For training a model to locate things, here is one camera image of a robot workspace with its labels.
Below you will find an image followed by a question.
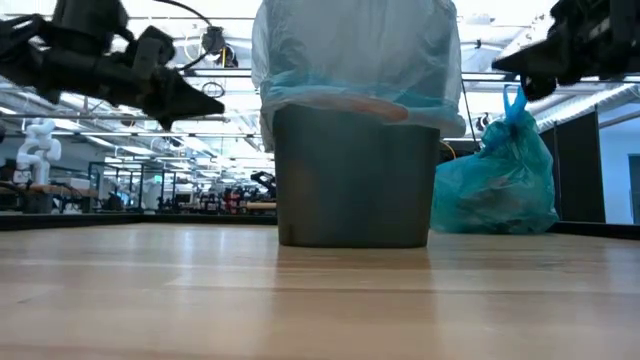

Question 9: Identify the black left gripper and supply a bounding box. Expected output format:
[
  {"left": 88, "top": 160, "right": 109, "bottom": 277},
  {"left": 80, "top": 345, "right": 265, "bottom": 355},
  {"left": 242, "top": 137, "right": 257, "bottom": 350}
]
[{"left": 39, "top": 47, "right": 226, "bottom": 131}]

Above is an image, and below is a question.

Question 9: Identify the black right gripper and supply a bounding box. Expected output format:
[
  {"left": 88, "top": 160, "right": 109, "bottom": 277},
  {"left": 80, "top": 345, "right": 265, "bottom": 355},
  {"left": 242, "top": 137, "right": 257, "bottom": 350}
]
[{"left": 492, "top": 0, "right": 640, "bottom": 101}]

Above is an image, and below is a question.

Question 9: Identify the teal trash bag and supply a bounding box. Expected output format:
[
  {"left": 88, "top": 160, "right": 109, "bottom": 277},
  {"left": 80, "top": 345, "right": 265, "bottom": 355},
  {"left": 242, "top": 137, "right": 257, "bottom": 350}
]
[{"left": 429, "top": 84, "right": 560, "bottom": 235}]

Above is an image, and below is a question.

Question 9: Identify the light blue trash bag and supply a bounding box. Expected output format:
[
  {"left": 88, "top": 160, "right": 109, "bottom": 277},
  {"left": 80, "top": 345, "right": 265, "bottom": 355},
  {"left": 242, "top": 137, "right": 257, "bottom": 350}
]
[{"left": 250, "top": 0, "right": 467, "bottom": 152}]

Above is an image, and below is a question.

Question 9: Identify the gray trash bin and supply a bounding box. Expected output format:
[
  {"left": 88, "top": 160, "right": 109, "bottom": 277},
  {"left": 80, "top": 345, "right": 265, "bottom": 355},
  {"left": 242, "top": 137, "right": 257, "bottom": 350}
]
[{"left": 272, "top": 102, "right": 442, "bottom": 250}]

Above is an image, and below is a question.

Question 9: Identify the long ceiling light strip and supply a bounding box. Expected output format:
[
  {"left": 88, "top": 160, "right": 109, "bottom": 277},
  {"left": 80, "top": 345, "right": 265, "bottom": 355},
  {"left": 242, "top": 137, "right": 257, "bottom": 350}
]
[{"left": 184, "top": 67, "right": 640, "bottom": 85}]

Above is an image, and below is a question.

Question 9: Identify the thin black pole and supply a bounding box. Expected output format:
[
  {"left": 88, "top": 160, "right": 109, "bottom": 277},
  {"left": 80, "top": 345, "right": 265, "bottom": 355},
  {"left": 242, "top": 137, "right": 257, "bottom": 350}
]
[{"left": 464, "top": 79, "right": 479, "bottom": 144}]

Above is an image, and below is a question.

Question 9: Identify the wooden background workbench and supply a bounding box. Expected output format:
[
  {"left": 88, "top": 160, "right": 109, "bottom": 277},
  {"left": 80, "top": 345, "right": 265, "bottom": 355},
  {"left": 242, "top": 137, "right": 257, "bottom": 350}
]
[{"left": 0, "top": 182, "right": 99, "bottom": 214}]

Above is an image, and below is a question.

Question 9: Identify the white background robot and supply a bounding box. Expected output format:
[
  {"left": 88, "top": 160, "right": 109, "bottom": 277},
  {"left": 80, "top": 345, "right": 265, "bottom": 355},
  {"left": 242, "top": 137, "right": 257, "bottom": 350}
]
[{"left": 13, "top": 117, "right": 63, "bottom": 187}]

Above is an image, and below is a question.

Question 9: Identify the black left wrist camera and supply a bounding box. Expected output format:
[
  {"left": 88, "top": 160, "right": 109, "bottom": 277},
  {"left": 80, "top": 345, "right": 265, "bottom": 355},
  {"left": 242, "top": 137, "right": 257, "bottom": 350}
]
[{"left": 130, "top": 25, "right": 177, "bottom": 71}]

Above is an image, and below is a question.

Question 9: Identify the silver ventilation duct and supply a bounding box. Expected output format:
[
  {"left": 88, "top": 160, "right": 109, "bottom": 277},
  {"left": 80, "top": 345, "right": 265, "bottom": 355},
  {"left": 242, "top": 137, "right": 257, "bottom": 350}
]
[{"left": 537, "top": 82, "right": 640, "bottom": 132}]

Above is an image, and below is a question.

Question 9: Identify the black partition wall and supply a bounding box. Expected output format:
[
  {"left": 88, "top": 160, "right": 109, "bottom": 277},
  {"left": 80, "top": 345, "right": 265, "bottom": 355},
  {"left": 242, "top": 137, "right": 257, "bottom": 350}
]
[{"left": 549, "top": 110, "right": 606, "bottom": 224}]

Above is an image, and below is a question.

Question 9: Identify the black metal table frame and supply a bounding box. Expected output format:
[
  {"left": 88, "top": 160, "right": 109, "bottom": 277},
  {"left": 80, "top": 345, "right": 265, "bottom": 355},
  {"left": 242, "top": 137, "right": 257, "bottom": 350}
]
[{"left": 0, "top": 212, "right": 640, "bottom": 240}]

